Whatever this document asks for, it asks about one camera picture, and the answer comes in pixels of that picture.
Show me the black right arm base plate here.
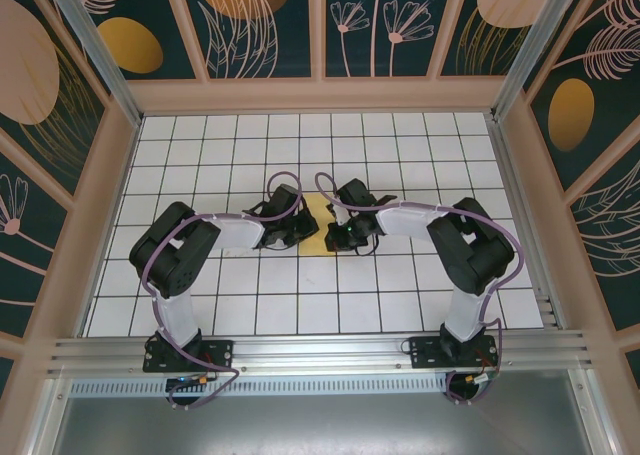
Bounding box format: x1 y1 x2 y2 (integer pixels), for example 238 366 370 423
408 335 501 371

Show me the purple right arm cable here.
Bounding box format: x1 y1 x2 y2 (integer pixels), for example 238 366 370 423
313 172 525 406

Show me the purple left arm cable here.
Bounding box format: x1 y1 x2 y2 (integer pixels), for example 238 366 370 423
141 171 303 411

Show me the aluminium corner post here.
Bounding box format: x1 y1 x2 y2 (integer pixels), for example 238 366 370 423
489 0 599 122
39 0 146 128

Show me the yellow cloth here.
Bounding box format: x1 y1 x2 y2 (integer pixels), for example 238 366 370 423
298 193 341 258

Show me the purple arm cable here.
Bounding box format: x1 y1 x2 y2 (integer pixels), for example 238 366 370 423
313 172 525 406
141 171 303 411

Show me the long aluminium base rail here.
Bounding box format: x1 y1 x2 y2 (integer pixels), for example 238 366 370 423
47 329 596 376

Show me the grey sheet metal panel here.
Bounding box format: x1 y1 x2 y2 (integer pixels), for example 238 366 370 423
49 369 596 455

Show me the aluminium side rail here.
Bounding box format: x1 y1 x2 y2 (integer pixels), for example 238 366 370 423
487 114 569 332

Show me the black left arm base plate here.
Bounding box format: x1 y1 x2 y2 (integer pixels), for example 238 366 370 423
143 338 236 374

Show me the perforated metal cable tray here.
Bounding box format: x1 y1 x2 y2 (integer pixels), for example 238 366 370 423
69 378 451 396

